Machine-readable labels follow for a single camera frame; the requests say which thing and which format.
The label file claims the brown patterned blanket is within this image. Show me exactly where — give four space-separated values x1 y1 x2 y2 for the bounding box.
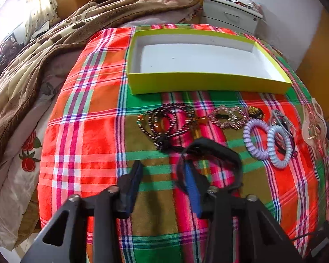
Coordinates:
0 0 200 163

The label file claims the wooden wardrobe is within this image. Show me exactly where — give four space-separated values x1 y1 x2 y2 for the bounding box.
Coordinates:
297 10 329 122

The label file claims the grey bedside drawer cabinet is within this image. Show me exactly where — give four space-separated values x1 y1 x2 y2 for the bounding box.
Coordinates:
200 0 263 35

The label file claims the grey elastic hair tie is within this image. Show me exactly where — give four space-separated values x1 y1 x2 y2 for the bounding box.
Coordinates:
269 109 295 135

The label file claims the floral bed sheet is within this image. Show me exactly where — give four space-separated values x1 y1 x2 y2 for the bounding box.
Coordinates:
0 74 64 251

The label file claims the dark beaded bracelet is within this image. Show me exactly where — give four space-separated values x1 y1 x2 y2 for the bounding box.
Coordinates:
136 103 209 151

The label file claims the black fitness band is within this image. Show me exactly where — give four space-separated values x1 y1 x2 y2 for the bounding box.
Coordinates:
176 137 244 195

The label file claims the pink rhinestone hair clip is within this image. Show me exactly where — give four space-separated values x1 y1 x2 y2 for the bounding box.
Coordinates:
209 105 250 130

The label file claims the purple spiral hair tie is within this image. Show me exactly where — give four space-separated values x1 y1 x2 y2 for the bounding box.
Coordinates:
242 118 270 160

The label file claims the light blue spiral hair tie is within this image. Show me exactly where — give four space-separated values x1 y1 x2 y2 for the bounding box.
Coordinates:
267 124 295 169

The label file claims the clutter on nightstand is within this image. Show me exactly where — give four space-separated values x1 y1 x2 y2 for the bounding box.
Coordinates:
228 0 261 12

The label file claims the patterned window curtain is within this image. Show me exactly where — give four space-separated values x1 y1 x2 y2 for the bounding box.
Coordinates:
25 0 58 42

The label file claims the plaid red green cloth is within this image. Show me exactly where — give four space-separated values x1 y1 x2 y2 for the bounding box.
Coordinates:
38 28 329 262

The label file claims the yellow-green shallow cardboard box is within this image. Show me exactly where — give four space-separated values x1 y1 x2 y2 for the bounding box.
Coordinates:
126 28 292 95

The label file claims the translucent pink hair claw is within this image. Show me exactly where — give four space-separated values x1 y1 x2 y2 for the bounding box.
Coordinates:
301 97 327 158

